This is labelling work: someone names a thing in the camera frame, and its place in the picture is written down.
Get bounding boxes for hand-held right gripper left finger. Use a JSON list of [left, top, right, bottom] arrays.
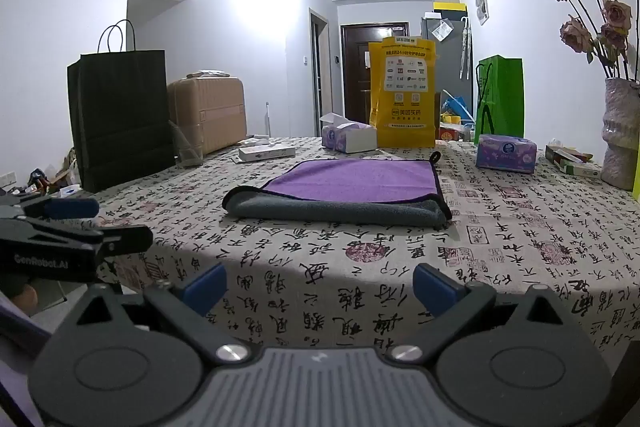
[[61, 262, 257, 364]]

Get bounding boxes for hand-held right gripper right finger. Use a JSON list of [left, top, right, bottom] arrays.
[[388, 263, 581, 363]]

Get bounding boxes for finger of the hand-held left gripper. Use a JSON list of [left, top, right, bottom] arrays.
[[22, 197, 101, 222], [96, 226, 154, 265]]

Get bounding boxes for purple and grey towel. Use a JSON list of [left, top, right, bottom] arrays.
[[222, 152, 454, 231]]

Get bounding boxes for person's left hand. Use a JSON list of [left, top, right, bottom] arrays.
[[11, 283, 40, 318]]

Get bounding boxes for pile of floor clutter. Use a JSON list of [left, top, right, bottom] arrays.
[[0, 147, 83, 200]]

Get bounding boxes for calligraphy printed tablecloth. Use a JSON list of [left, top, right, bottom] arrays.
[[94, 135, 640, 378]]

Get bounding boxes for person's purple clothing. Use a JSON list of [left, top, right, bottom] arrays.
[[0, 294, 57, 427]]

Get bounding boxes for black paper bag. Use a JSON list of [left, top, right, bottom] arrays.
[[67, 19, 177, 194]]

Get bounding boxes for clear plastic holder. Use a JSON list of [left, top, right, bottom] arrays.
[[169, 121, 205, 168]]

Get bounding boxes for flat white box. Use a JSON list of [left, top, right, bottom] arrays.
[[238, 144, 296, 162]]

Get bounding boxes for purple tissue pack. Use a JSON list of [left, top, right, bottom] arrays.
[[474, 134, 539, 173]]

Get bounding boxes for beige suitcase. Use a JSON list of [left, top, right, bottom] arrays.
[[166, 69, 249, 156]]

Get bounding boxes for white and purple tissue box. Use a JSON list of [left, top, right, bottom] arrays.
[[320, 112, 379, 154]]

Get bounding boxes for green and white box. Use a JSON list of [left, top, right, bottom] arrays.
[[544, 144, 604, 180]]

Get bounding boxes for blue bag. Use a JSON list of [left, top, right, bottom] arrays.
[[440, 89, 474, 120]]

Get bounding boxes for yellow paper bag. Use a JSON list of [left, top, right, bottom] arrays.
[[368, 37, 437, 148]]

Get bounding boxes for green paper bag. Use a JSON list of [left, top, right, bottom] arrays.
[[473, 55, 525, 144]]

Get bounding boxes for grey refrigerator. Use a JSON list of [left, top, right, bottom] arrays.
[[420, 16, 474, 120]]

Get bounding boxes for dark brown door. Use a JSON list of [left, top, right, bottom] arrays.
[[340, 22, 410, 126]]

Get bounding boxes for textured ceramic vase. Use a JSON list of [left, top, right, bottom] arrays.
[[601, 77, 640, 192]]

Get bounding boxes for yellow and black box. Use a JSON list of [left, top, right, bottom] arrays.
[[433, 1, 469, 19]]

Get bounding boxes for dried rose bouquet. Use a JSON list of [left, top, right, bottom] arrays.
[[540, 0, 640, 82]]

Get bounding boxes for grey door frame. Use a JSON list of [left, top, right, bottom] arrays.
[[308, 7, 334, 138]]

